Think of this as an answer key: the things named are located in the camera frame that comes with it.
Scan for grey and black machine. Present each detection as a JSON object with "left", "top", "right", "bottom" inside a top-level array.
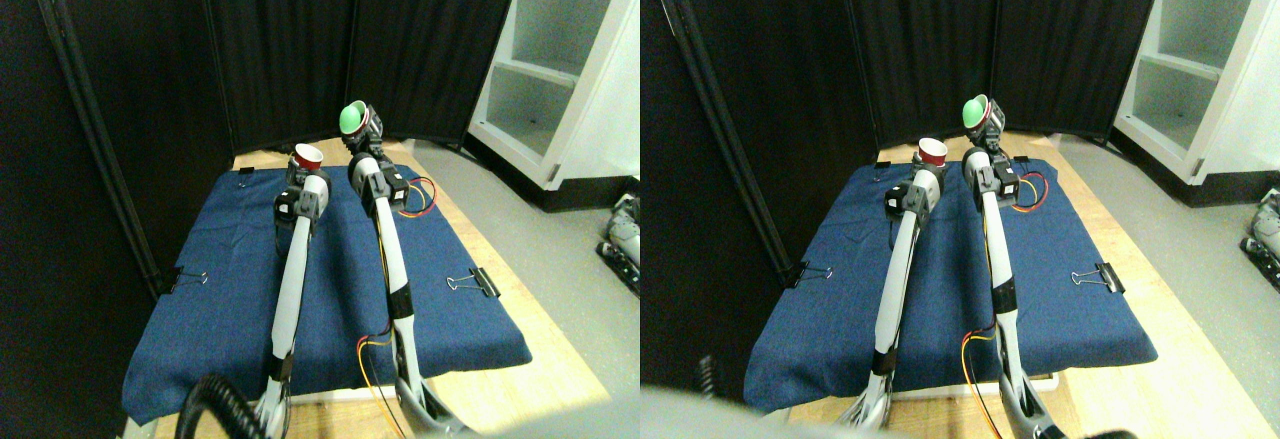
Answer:
[
  {"left": 1240, "top": 189, "right": 1280, "bottom": 290},
  {"left": 597, "top": 194, "right": 640, "bottom": 297}
]

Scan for black ribbed hose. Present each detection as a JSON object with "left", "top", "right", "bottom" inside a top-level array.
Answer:
[
  {"left": 175, "top": 374, "right": 263, "bottom": 439},
  {"left": 695, "top": 355, "right": 723, "bottom": 402}
]

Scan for orange wire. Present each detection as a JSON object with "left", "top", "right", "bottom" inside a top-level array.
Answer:
[
  {"left": 961, "top": 324, "right": 1004, "bottom": 439},
  {"left": 400, "top": 176, "right": 438, "bottom": 220},
  {"left": 1015, "top": 172, "right": 1049, "bottom": 213},
  {"left": 356, "top": 329, "right": 406, "bottom": 439}
]

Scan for white shelf unit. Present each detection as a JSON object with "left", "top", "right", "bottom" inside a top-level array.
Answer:
[
  {"left": 466, "top": 0, "right": 640, "bottom": 192},
  {"left": 1112, "top": 0, "right": 1280, "bottom": 185}
]

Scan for black curtain stand pole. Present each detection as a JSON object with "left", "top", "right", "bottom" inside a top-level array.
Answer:
[
  {"left": 648, "top": 0, "right": 806, "bottom": 290},
  {"left": 28, "top": 0, "right": 166, "bottom": 300}
]

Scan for white board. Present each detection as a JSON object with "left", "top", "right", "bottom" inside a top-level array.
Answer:
[{"left": 890, "top": 377, "right": 1059, "bottom": 398}]

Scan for dark blue cloth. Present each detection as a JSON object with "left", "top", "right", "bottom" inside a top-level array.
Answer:
[
  {"left": 122, "top": 162, "right": 533, "bottom": 423},
  {"left": 743, "top": 157, "right": 1159, "bottom": 415}
]

